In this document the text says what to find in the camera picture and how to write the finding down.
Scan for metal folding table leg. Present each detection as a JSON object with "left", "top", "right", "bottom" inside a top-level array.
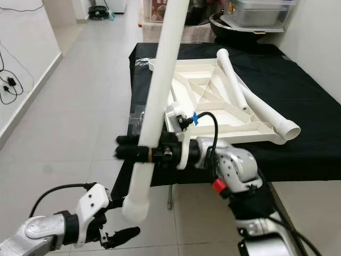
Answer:
[{"left": 167, "top": 184, "right": 175, "bottom": 210}]

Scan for clear plastic storage box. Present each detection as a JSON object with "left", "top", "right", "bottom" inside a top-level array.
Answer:
[{"left": 223, "top": 0, "right": 297, "bottom": 29}]

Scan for thin black wall cable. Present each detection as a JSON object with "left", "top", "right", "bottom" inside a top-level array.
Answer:
[{"left": 0, "top": 0, "right": 36, "bottom": 12}]

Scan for white plastic table leg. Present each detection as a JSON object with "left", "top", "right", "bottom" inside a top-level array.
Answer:
[
  {"left": 237, "top": 85, "right": 302, "bottom": 141},
  {"left": 215, "top": 48, "right": 251, "bottom": 111},
  {"left": 121, "top": 0, "right": 191, "bottom": 224}
]

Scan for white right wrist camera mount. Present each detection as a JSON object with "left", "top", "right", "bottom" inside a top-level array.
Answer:
[{"left": 165, "top": 103, "right": 201, "bottom": 165}]

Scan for cross-shaped clear tape patch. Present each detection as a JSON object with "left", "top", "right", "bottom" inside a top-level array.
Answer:
[{"left": 128, "top": 106, "right": 158, "bottom": 135}]

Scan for black tablecloth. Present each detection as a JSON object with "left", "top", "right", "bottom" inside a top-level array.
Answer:
[{"left": 111, "top": 43, "right": 341, "bottom": 188}]

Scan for black round floor device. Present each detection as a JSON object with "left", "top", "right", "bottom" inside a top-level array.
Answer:
[{"left": 88, "top": 5, "right": 109, "bottom": 21}]

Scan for white plastic children table top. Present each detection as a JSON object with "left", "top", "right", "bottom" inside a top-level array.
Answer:
[{"left": 148, "top": 57, "right": 289, "bottom": 146}]

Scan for black bag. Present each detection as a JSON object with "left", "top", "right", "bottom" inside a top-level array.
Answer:
[{"left": 184, "top": 0, "right": 215, "bottom": 26}]

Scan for black looped wall cable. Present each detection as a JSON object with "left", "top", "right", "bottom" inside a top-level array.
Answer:
[{"left": 0, "top": 51, "right": 28, "bottom": 105}]

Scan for clear tape strip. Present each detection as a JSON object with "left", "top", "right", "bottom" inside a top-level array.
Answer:
[{"left": 134, "top": 57, "right": 153, "bottom": 68}]

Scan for white appliance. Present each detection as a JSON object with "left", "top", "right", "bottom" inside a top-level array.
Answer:
[{"left": 105, "top": 0, "right": 128, "bottom": 14}]

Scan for mop with teal head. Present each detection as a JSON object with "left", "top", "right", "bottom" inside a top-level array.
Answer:
[{"left": 100, "top": 0, "right": 116, "bottom": 22}]

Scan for beige cloth covered bench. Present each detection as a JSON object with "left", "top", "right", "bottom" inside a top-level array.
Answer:
[{"left": 140, "top": 21, "right": 218, "bottom": 45}]

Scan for red printed box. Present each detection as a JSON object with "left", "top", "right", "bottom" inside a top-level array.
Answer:
[{"left": 149, "top": 0, "right": 174, "bottom": 23}]

